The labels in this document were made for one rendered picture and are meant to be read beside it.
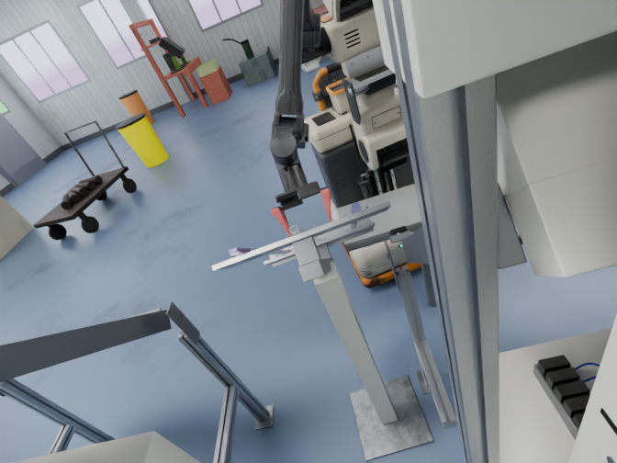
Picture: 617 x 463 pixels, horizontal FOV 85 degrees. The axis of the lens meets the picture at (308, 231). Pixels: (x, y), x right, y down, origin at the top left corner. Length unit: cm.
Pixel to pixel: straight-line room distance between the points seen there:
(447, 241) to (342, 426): 133
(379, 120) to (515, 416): 105
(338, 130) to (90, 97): 871
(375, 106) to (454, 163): 122
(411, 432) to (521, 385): 69
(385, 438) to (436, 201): 130
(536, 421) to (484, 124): 68
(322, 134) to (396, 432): 126
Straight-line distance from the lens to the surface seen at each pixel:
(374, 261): 166
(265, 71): 752
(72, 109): 1030
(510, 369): 86
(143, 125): 530
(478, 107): 20
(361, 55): 132
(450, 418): 114
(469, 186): 23
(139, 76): 937
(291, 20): 82
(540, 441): 81
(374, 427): 149
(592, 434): 26
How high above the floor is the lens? 137
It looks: 35 degrees down
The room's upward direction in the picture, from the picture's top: 24 degrees counter-clockwise
